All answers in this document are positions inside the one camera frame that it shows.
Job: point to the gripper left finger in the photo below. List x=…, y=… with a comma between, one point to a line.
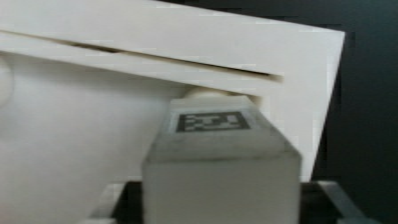
x=120, y=206

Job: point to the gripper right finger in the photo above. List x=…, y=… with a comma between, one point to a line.
x=328, y=207

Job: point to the white table leg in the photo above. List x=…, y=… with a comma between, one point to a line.
x=223, y=165

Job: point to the white square tabletop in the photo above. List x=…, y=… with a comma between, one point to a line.
x=84, y=97

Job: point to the white U-shaped obstacle fence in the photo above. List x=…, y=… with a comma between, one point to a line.
x=214, y=49

